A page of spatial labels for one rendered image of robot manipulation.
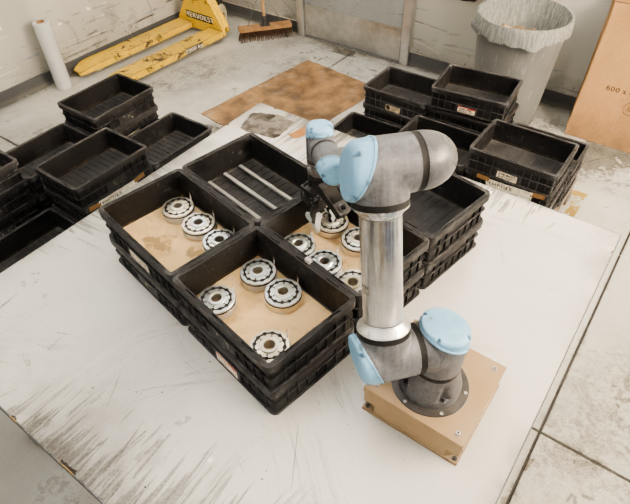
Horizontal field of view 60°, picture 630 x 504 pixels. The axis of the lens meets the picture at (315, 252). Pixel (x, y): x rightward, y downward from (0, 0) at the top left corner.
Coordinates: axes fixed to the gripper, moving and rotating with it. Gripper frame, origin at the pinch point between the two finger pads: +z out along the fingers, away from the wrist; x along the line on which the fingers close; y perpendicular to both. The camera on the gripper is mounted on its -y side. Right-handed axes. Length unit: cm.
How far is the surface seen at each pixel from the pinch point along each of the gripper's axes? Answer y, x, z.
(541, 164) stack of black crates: 2, -129, 36
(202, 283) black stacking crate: 3.3, 41.2, -0.4
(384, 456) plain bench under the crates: -60, 30, 15
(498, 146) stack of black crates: 24, -126, 36
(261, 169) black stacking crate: 40.4, -3.5, 2.3
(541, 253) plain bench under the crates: -42, -57, 15
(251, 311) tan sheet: -11.8, 35.2, 2.2
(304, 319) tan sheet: -23.0, 25.7, 2.2
